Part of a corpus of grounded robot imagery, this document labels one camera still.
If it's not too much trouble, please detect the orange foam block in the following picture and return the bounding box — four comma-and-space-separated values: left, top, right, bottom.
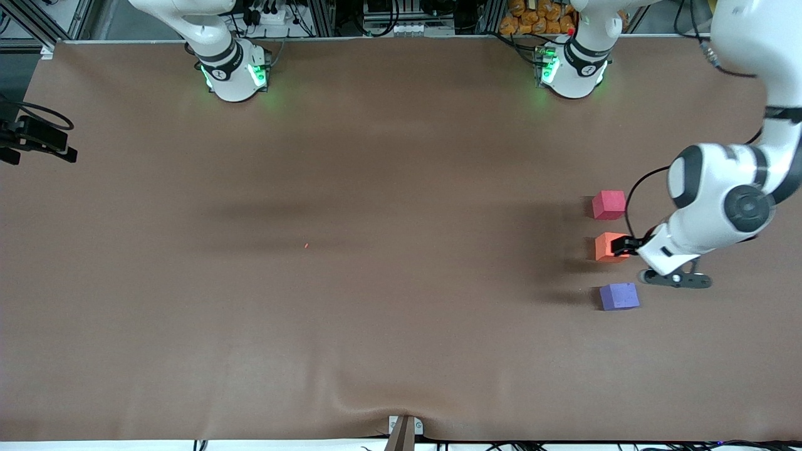
595, 232, 631, 263

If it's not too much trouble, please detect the red foam block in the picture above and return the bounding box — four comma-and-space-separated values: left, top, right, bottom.
591, 190, 627, 220

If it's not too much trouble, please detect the purple foam block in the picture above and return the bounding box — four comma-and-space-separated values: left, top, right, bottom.
599, 283, 640, 311

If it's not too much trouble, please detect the bag of orange items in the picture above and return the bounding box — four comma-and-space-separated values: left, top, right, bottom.
499, 0, 577, 36

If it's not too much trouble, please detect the large fabric table cover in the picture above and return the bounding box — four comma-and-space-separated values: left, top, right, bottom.
0, 34, 802, 442

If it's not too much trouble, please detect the white power strip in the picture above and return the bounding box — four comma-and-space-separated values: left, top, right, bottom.
249, 5, 290, 27

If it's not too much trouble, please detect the white connector block row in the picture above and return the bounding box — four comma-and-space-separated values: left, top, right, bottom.
387, 22, 439, 36

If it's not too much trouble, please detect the metal table clamp bracket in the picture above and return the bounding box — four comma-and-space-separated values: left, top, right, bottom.
383, 415, 424, 451

